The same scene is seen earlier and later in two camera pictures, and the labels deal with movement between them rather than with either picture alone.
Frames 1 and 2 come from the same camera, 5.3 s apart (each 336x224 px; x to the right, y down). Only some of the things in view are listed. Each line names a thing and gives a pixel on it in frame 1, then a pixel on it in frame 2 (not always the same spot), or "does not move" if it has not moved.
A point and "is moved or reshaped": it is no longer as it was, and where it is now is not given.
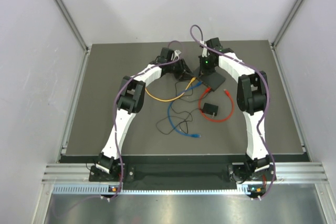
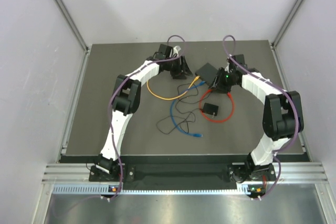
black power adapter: (210, 109) does not move
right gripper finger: (211, 70) to (220, 74)
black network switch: (213, 81) does not move
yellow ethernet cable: (193, 80) is moved or reshaped
